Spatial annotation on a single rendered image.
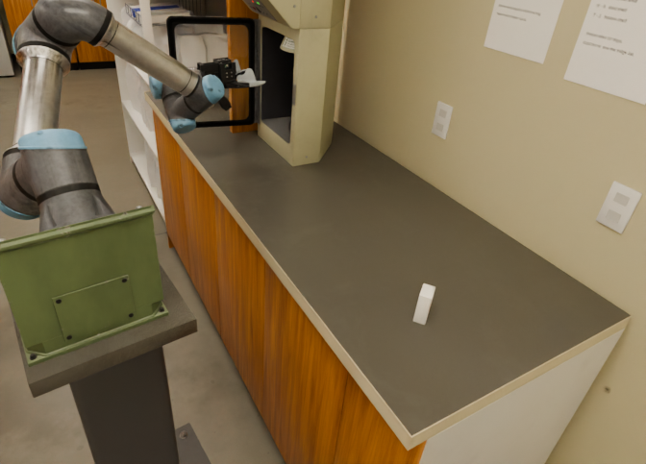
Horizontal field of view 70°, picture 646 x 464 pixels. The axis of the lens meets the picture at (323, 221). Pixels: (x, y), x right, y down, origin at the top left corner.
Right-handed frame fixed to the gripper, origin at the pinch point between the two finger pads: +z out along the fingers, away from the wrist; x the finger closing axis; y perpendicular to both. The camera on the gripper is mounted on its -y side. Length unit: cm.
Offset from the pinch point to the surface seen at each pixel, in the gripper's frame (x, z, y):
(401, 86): -16, 51, -6
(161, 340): -75, -57, -27
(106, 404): -70, -71, -45
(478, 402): -118, -8, -29
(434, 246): -75, 20, -31
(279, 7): -14.1, 2.6, 24.3
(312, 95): -14.1, 14.0, -4.3
